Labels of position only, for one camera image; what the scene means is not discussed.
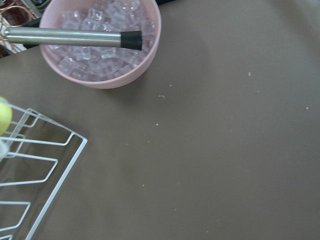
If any pink bowl with ice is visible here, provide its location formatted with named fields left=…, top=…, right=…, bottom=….
left=40, top=0, right=162, bottom=89

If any metal muddler black tip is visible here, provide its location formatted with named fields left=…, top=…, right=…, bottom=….
left=3, top=27, right=143, bottom=51

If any yellow-green round object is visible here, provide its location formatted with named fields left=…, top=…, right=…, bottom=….
left=0, top=97, right=13, bottom=135

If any white wire dish rack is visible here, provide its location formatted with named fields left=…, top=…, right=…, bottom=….
left=0, top=106, right=88, bottom=240

